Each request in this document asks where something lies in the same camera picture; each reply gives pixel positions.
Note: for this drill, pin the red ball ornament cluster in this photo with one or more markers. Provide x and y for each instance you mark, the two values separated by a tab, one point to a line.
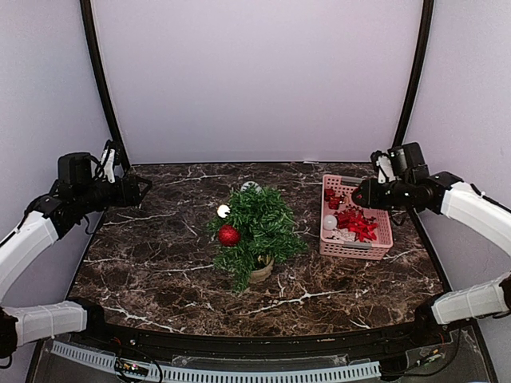
353	224

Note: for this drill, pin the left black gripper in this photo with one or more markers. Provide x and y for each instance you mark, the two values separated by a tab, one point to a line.
131	184

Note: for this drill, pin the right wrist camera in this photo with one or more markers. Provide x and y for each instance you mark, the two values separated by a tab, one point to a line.
383	166

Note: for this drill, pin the white perforated cable duct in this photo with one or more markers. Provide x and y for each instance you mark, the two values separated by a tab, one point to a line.
141	371

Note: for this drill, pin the right black frame pole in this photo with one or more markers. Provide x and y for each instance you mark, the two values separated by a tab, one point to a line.
415	72

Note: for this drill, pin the left black frame pole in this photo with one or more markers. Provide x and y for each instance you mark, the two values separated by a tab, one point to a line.
92	41

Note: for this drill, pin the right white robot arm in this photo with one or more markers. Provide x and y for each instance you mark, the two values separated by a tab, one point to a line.
462	218

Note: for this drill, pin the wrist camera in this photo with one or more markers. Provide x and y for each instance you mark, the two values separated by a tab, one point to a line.
383	166
110	158

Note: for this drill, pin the black frame pole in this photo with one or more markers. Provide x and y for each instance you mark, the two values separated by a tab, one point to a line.
92	41
415	72

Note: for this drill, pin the white ball ornament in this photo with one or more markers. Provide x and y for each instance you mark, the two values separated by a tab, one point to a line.
330	222
250	185

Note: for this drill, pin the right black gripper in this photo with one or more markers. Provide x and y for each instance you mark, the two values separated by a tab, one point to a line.
369	195

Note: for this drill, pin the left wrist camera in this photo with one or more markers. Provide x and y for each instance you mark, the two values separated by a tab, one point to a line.
110	158

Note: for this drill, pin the red drum ornament gold trim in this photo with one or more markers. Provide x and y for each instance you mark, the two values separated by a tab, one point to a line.
223	211

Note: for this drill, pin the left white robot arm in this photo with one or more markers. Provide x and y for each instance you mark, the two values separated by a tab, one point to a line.
19	249

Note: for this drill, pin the pink plastic basket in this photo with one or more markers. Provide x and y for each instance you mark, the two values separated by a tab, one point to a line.
354	250

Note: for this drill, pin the small green christmas tree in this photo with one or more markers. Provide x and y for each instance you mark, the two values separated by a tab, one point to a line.
268	234

